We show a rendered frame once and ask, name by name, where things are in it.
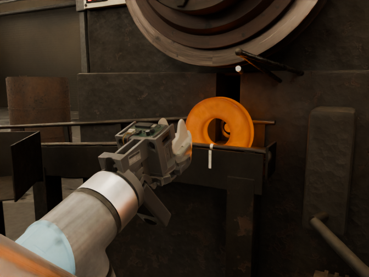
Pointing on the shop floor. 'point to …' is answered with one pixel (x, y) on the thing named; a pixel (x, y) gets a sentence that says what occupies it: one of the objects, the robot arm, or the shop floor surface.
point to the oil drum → (39, 105)
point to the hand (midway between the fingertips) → (184, 138)
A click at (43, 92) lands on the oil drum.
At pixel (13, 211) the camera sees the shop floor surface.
